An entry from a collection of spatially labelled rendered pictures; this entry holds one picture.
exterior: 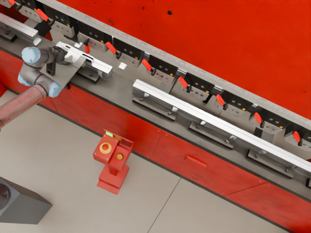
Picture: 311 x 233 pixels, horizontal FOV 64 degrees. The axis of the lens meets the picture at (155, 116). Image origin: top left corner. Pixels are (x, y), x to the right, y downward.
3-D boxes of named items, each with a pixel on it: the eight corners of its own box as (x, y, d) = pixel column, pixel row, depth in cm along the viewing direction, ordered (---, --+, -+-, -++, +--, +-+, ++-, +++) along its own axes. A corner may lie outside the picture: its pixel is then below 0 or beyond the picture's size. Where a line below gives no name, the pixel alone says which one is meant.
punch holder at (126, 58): (113, 58, 136) (112, 37, 121) (120, 47, 140) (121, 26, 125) (137, 70, 135) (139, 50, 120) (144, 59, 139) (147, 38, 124)
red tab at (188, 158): (183, 160, 183) (186, 157, 176) (184, 157, 184) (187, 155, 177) (202, 169, 182) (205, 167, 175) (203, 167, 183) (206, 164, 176)
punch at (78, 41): (65, 39, 148) (61, 27, 140) (66, 37, 149) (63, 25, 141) (79, 46, 148) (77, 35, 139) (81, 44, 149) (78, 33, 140)
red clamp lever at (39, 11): (35, 10, 124) (51, 26, 129) (40, 5, 126) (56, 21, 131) (34, 12, 125) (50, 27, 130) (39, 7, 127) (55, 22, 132)
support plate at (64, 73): (34, 77, 145) (34, 76, 144) (61, 47, 156) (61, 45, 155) (61, 90, 144) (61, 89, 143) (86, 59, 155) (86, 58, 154)
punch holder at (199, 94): (178, 89, 133) (186, 72, 118) (184, 78, 137) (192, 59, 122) (204, 101, 132) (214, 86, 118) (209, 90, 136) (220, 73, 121)
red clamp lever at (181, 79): (179, 79, 119) (190, 93, 124) (183, 73, 120) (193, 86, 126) (177, 80, 120) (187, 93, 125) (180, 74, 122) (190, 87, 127)
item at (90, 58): (64, 50, 158) (63, 46, 155) (67, 46, 159) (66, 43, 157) (91, 63, 157) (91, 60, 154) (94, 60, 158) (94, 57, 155)
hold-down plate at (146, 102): (132, 101, 160) (132, 99, 158) (135, 95, 163) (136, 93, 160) (173, 122, 158) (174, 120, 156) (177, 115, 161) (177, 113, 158)
